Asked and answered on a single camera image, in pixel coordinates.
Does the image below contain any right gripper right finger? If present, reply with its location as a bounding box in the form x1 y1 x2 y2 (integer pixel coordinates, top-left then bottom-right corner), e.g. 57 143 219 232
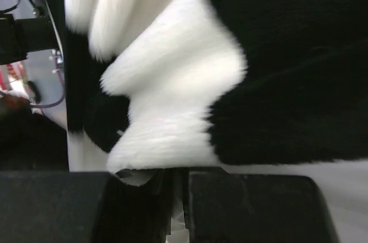
176 168 339 243

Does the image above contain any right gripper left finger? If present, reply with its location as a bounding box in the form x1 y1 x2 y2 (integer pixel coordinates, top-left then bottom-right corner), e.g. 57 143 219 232
0 169 173 243

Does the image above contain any black white striped pillowcase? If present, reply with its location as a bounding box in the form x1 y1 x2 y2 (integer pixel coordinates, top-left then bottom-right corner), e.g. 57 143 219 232
46 0 367 242

